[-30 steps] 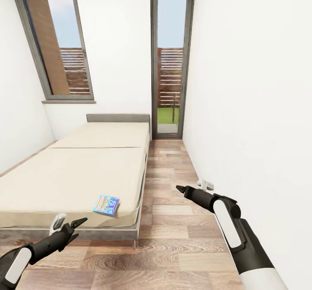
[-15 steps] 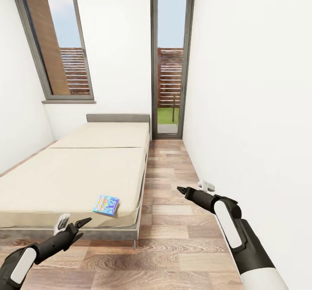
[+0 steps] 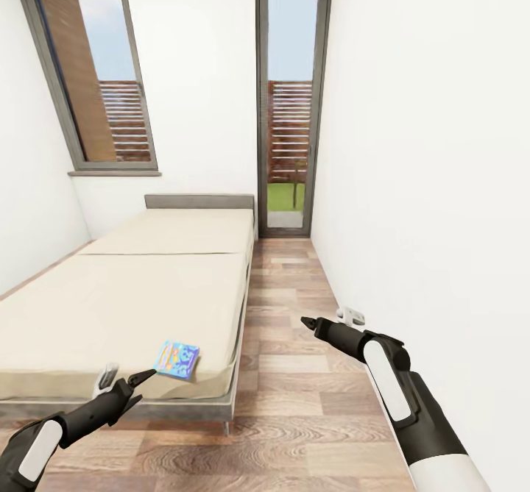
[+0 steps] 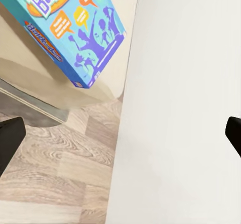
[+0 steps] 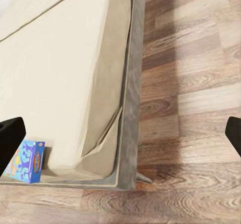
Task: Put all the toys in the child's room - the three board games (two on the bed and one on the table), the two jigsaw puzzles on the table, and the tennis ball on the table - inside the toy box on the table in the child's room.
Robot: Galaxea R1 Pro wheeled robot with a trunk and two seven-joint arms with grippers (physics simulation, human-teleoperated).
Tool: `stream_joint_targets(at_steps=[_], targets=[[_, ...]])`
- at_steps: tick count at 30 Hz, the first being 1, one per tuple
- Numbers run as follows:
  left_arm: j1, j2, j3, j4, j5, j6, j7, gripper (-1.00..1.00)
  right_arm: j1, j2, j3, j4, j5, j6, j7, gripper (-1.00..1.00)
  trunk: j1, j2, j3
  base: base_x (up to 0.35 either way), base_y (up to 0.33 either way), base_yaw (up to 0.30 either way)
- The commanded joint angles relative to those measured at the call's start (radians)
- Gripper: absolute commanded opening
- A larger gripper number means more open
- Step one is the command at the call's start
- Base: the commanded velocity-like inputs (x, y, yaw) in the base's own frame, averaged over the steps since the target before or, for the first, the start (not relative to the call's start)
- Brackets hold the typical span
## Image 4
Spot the board game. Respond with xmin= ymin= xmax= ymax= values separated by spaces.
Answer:
xmin=0 ymin=0 xmax=127 ymax=89

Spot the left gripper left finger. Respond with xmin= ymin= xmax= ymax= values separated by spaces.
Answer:
xmin=0 ymin=117 xmax=26 ymax=177

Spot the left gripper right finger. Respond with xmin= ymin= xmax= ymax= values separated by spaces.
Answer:
xmin=225 ymin=116 xmax=241 ymax=157

